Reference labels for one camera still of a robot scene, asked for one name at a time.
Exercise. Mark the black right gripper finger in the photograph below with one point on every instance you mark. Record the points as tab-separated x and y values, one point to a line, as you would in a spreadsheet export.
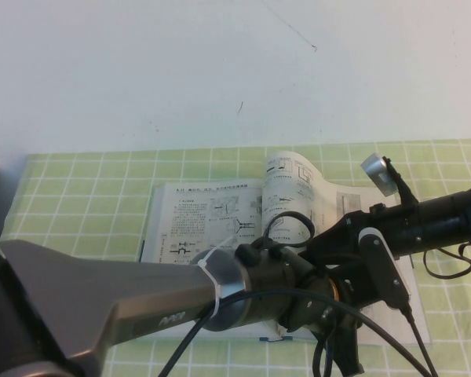
337	255
333	235

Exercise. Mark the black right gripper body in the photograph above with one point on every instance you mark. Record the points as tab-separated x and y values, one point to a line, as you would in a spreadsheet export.
428	224

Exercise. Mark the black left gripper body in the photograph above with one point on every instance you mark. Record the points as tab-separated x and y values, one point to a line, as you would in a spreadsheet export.
353	286

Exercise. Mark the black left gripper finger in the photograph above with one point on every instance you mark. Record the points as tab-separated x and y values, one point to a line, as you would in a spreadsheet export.
351	355

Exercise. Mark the technical book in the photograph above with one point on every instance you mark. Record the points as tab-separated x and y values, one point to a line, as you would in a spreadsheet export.
188	220

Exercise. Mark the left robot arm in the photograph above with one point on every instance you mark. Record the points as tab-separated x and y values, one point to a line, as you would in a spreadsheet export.
102	298

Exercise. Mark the white zip tie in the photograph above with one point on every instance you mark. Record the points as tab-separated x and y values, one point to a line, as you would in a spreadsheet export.
214	282

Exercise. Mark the green checked tablecloth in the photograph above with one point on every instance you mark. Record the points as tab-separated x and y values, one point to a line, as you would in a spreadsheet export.
82	204

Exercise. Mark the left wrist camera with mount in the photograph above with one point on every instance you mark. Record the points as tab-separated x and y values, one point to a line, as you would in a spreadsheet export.
380	267

